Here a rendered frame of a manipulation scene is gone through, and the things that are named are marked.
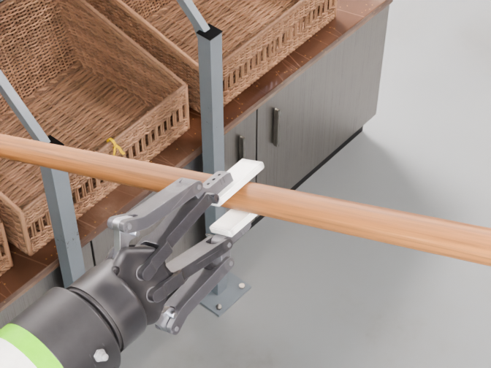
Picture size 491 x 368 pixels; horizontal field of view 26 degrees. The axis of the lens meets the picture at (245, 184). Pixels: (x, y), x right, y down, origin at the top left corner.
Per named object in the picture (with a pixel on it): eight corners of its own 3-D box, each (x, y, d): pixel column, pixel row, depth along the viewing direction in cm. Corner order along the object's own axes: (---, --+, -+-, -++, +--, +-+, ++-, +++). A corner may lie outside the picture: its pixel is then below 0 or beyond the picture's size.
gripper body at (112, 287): (45, 278, 95) (118, 220, 100) (82, 350, 99) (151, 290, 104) (95, 296, 90) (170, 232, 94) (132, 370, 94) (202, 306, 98)
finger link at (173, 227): (121, 277, 99) (113, 266, 98) (193, 194, 104) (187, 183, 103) (147, 285, 96) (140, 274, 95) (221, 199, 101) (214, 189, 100)
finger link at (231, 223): (229, 231, 103) (231, 238, 103) (275, 193, 107) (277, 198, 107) (208, 226, 105) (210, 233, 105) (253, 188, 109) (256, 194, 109)
